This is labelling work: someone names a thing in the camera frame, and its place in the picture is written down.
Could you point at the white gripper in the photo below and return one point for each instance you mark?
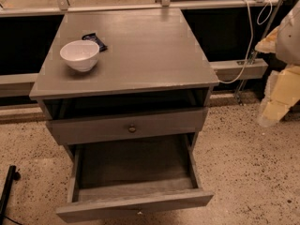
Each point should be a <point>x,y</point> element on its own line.
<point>290,37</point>

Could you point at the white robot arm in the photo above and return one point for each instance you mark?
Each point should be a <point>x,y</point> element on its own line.
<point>292,20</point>

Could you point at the grey wooden drawer cabinet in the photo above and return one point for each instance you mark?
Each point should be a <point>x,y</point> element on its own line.
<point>153,64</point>

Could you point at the white ceramic bowl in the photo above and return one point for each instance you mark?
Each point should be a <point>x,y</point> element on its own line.
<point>81,55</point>

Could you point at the dark blue snack packet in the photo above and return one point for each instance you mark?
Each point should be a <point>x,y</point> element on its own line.
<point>93,37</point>

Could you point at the black pole on floor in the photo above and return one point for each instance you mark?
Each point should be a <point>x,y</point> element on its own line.
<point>12,175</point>

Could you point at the grey upper drawer with knob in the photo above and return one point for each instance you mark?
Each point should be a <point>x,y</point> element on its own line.
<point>126,126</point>

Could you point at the metal frame railing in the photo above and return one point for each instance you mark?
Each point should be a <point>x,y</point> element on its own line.
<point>131,3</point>

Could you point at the slanted metal rod stand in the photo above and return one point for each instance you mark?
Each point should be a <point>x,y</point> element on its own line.
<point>250,57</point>

